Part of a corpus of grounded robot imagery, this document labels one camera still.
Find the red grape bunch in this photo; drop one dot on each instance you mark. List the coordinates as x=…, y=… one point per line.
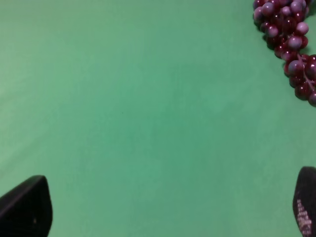
x=284, y=27

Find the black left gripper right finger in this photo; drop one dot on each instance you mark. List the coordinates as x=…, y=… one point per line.
x=304, y=201

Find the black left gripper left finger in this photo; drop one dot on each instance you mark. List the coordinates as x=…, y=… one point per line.
x=26, y=210

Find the green table cloth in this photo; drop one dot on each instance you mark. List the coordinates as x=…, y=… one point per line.
x=151, y=118

